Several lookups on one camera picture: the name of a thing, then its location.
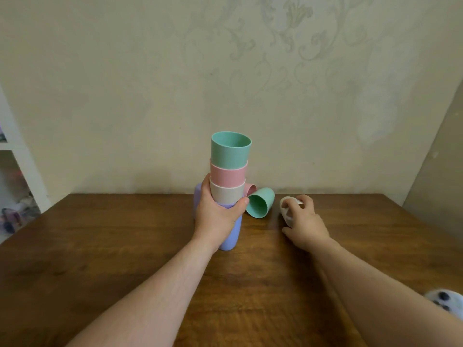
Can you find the green plastic cup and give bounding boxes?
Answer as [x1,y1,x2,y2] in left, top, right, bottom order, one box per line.
[211,131,252,169]
[245,187,275,219]

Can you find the person's right hand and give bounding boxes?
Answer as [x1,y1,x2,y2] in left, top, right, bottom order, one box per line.
[281,194,332,252]

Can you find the white plastic cup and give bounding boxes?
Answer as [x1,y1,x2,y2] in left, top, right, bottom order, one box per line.
[279,196,304,229]

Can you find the person's left forearm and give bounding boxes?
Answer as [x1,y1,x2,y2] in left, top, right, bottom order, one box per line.
[66,236,218,347]

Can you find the white dotted clothing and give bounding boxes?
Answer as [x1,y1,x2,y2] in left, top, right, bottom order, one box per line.
[423,288,463,321]

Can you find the white shelf unit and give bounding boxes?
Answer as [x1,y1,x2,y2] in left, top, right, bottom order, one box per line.
[0,84,53,246]

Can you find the colourful clutter on shelf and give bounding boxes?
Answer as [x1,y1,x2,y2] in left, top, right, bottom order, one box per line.
[0,170,41,236]

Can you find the person's right forearm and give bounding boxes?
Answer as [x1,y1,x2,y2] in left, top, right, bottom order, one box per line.
[306,236,463,347]

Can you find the person's left hand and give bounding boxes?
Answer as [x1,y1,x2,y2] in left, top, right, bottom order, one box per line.
[193,173,250,254]

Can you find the purple plastic cup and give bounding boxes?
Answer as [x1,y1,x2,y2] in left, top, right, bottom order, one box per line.
[216,202,244,252]
[193,182,204,222]

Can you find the beige plastic cup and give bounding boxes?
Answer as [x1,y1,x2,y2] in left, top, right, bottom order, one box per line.
[209,179,246,206]

